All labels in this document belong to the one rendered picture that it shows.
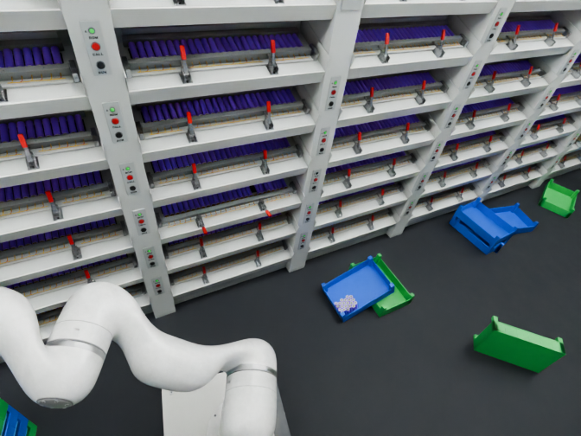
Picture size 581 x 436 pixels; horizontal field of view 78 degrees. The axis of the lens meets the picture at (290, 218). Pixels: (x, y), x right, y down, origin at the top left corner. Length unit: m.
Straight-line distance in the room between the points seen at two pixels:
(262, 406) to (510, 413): 1.34
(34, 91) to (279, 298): 1.32
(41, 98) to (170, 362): 0.70
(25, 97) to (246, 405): 0.88
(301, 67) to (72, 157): 0.73
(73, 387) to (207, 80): 0.81
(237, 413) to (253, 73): 0.91
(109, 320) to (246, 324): 1.09
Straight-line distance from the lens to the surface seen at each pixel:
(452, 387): 1.90
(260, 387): 0.88
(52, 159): 1.20
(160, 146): 1.19
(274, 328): 1.78
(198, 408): 1.30
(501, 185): 2.89
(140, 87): 1.09
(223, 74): 1.15
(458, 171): 2.43
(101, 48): 1.03
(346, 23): 1.25
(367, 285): 1.92
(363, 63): 1.37
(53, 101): 1.08
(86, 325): 0.75
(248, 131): 1.25
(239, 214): 1.49
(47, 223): 1.32
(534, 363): 2.11
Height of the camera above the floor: 1.57
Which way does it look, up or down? 45 degrees down
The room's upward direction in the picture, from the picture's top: 9 degrees clockwise
